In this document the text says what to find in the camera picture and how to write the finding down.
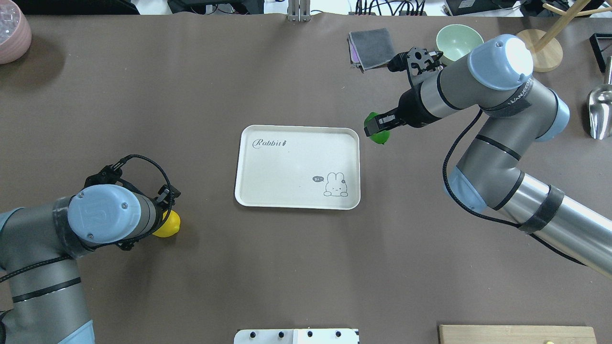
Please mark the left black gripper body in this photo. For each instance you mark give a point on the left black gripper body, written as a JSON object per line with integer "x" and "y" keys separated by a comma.
{"x": 163, "y": 197}

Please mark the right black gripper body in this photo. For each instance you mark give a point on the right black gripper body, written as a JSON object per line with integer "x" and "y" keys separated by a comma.
{"x": 409, "y": 111}

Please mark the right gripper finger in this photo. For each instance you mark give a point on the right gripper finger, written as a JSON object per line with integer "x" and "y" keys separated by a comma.
{"x": 386, "y": 121}

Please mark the green lime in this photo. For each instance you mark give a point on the green lime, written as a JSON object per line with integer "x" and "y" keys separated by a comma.
{"x": 379, "y": 137}

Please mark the yellow lemon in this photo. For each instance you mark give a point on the yellow lemon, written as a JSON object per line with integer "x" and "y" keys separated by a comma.
{"x": 170, "y": 227}

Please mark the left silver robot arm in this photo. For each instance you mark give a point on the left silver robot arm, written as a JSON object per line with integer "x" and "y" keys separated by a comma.
{"x": 39, "y": 251}

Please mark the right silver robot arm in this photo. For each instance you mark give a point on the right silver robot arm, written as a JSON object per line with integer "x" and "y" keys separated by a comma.
{"x": 497, "y": 76}

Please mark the cream rectangular tray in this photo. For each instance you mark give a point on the cream rectangular tray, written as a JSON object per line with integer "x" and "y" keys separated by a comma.
{"x": 299, "y": 167}

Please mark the grey folded cloth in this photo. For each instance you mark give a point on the grey folded cloth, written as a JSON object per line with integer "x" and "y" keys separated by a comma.
{"x": 370, "y": 49}

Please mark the mint green bowl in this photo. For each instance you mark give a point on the mint green bowl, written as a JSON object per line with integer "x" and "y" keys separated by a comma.
{"x": 456, "y": 41}

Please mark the wooden mug tree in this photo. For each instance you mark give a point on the wooden mug tree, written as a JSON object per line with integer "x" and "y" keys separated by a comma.
{"x": 545, "y": 50}

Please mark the metal scoop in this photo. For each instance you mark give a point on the metal scoop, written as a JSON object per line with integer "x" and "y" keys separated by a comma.
{"x": 600, "y": 106}

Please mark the bamboo cutting board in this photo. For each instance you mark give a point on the bamboo cutting board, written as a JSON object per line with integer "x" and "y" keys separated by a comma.
{"x": 479, "y": 334}

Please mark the pink bowl with ice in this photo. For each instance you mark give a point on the pink bowl with ice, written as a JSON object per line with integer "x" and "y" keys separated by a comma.
{"x": 15, "y": 32}

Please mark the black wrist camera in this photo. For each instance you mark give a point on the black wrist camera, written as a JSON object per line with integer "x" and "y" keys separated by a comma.
{"x": 419, "y": 59}
{"x": 110, "y": 174}

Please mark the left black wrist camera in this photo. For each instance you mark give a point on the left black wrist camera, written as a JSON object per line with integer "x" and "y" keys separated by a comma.
{"x": 110, "y": 174}

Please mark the aluminium frame post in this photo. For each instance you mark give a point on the aluminium frame post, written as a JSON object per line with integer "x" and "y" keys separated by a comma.
{"x": 299, "y": 10}

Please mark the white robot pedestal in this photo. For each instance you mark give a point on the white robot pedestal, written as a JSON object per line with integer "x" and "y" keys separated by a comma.
{"x": 298, "y": 336}

